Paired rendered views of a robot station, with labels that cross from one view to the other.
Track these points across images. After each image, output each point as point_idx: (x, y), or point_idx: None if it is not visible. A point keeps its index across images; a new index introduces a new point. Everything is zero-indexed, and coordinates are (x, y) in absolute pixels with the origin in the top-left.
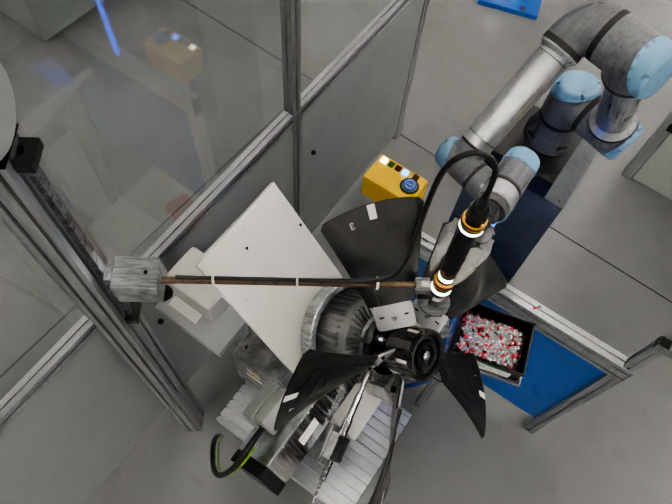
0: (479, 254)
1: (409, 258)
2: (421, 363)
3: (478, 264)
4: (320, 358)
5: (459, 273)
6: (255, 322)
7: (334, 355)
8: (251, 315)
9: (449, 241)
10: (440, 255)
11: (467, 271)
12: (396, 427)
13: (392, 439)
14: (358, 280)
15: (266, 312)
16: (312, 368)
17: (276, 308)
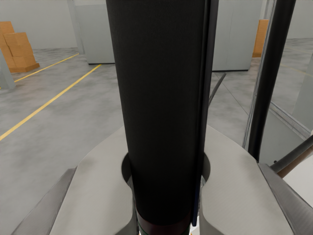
0: (62, 223)
1: (257, 91)
2: (137, 233)
3: (63, 177)
4: (214, 90)
5: (124, 127)
6: (296, 171)
7: (208, 103)
8: (305, 167)
9: (238, 193)
10: (210, 136)
11: (102, 141)
12: (133, 190)
13: (132, 181)
14: (282, 160)
15: (304, 184)
16: (212, 93)
17: (305, 198)
